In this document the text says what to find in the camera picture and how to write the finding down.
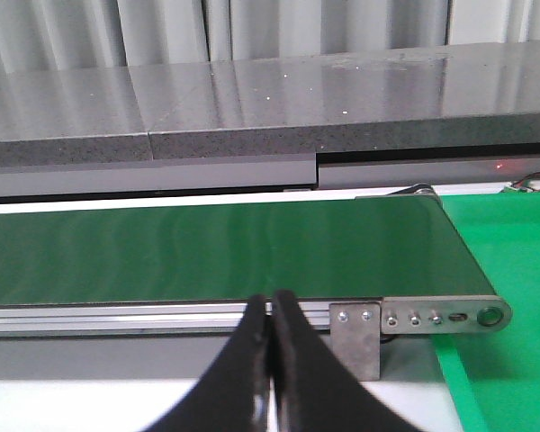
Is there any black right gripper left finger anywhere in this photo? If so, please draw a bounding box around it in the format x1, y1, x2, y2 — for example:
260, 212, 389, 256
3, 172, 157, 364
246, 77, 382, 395
148, 295, 270, 431

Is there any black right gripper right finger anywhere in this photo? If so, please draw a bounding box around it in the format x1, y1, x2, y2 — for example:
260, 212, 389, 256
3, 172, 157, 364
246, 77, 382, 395
271, 290, 418, 431

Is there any steel conveyor end plate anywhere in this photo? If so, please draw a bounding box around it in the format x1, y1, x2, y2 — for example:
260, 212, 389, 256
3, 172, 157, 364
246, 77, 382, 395
381, 295, 513, 335

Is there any green conveyor belt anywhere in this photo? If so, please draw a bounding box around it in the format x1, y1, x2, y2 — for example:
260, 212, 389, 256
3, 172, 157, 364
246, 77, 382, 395
0, 195, 492, 305

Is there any bright green mat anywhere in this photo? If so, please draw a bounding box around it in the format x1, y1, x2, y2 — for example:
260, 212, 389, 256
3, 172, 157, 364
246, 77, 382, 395
433, 193, 540, 431

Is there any grey cabinet front panel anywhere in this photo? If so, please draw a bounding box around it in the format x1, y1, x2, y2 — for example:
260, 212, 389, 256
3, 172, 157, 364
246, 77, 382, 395
0, 154, 540, 198

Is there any dark granite countertop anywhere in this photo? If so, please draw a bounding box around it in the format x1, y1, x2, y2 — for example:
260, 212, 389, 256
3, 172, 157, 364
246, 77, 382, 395
0, 40, 540, 168

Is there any white pleated curtain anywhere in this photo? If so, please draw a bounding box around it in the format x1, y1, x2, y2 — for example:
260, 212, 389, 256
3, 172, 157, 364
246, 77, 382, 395
0, 1, 540, 73

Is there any steel conveyor support bracket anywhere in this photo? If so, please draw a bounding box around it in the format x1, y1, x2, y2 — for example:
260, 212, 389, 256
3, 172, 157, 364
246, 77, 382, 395
329, 301, 381, 382

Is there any aluminium conveyor side rail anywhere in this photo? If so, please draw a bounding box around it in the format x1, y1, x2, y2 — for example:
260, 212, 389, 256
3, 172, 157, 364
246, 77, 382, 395
0, 300, 334, 337

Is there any red black wire bundle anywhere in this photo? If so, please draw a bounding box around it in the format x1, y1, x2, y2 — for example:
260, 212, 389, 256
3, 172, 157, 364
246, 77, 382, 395
503, 172, 540, 195

